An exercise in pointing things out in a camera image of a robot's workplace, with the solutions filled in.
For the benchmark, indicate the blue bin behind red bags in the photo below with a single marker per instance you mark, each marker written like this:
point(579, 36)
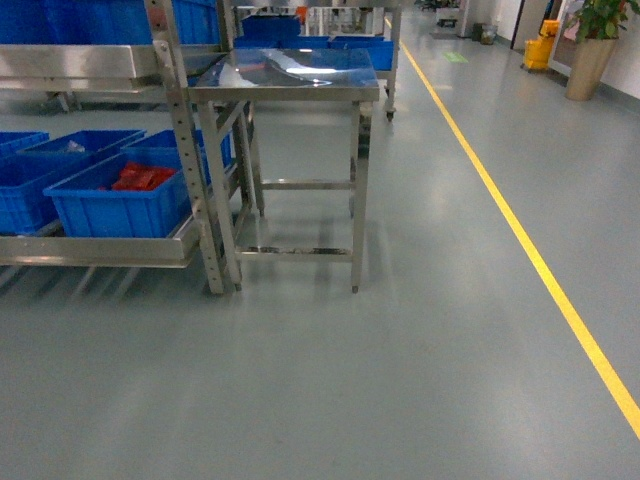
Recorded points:
point(164, 144)

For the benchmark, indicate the steel flow rack shelf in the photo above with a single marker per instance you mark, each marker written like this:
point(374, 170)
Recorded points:
point(199, 130)

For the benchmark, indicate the gold planter with plant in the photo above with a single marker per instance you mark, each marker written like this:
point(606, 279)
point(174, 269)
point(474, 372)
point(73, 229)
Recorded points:
point(599, 24)

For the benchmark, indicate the red bubble wrap bags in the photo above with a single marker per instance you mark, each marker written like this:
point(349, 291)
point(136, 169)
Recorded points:
point(138, 177)

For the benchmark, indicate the empty blue plastic bin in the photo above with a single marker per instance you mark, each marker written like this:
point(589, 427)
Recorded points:
point(25, 209)

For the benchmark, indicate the blue bin with clear bag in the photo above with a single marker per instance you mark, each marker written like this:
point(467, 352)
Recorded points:
point(99, 144)

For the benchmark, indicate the blue bin with red bags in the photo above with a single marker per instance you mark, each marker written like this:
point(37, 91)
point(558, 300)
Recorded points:
point(86, 211)

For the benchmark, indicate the blue bin on upper shelf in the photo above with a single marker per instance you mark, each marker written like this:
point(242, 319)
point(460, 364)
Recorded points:
point(104, 22)

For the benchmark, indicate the yellow mop bucket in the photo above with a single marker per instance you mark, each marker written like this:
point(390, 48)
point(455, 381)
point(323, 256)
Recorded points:
point(538, 51)

